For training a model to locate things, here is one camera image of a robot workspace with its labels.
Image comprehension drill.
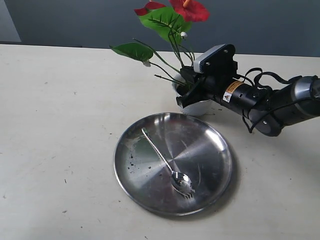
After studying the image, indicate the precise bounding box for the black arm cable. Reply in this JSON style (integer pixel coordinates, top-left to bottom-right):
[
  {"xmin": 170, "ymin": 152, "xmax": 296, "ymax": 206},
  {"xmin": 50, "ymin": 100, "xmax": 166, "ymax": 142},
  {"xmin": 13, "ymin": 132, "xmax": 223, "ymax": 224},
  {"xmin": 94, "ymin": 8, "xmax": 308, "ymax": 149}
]
[{"xmin": 234, "ymin": 66, "xmax": 320, "ymax": 135}]

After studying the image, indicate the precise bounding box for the round steel plate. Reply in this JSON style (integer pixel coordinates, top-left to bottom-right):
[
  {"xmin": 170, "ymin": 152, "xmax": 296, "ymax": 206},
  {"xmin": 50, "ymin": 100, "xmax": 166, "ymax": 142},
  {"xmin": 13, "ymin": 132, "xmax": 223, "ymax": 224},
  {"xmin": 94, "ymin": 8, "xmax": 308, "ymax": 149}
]
[{"xmin": 113, "ymin": 113, "xmax": 234, "ymax": 216}]

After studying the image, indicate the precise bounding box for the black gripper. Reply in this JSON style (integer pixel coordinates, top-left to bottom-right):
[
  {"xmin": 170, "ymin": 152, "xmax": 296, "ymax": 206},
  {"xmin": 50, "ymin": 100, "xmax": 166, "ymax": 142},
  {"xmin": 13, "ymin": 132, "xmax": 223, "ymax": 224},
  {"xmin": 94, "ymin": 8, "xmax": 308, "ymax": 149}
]
[{"xmin": 176, "ymin": 66, "xmax": 272, "ymax": 117}]

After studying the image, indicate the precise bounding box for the white flower pot with soil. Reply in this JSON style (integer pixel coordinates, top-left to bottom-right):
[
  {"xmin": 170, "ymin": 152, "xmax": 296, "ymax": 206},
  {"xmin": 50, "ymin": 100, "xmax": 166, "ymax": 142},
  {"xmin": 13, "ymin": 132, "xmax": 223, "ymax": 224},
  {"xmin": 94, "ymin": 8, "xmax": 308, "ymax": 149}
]
[{"xmin": 171, "ymin": 73, "xmax": 212, "ymax": 116}]

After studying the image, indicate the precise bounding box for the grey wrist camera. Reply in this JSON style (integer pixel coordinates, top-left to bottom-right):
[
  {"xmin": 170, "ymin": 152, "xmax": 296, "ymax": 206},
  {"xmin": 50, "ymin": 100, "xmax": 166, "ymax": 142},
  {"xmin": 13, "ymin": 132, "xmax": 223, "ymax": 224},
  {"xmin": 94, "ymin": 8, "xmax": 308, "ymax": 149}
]
[{"xmin": 193, "ymin": 44, "xmax": 238, "ymax": 76}]

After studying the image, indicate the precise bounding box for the steel spork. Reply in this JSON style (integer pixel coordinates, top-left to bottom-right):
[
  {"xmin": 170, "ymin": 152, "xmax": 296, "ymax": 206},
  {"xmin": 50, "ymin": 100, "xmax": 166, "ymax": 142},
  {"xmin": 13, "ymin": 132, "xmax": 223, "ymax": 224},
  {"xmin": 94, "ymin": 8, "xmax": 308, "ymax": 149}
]
[{"xmin": 141, "ymin": 127, "xmax": 195, "ymax": 199}]

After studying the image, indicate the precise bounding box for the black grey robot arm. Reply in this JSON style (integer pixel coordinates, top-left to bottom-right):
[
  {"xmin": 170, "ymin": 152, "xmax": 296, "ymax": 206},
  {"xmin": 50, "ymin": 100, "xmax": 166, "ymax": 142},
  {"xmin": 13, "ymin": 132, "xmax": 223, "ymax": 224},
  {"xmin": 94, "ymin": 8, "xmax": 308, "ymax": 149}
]
[{"xmin": 176, "ymin": 66, "xmax": 320, "ymax": 137}]

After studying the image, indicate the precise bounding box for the artificial red anthurium plant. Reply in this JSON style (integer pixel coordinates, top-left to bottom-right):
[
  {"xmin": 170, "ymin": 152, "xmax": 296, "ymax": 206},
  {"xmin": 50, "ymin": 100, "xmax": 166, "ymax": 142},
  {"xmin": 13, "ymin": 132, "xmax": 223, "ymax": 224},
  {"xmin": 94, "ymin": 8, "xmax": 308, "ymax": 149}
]
[{"xmin": 110, "ymin": 0, "xmax": 210, "ymax": 90}]

